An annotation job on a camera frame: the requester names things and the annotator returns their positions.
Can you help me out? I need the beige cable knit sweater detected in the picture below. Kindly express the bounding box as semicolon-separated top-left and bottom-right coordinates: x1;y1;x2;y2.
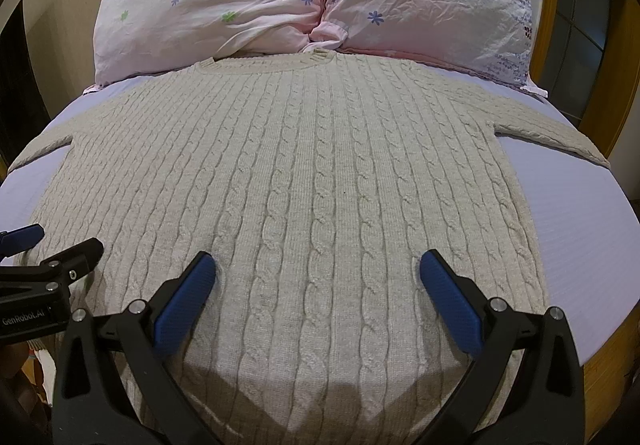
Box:
13;51;605;444

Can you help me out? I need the wooden headboard frame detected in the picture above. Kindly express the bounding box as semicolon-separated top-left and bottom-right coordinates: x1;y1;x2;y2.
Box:
530;0;639;156

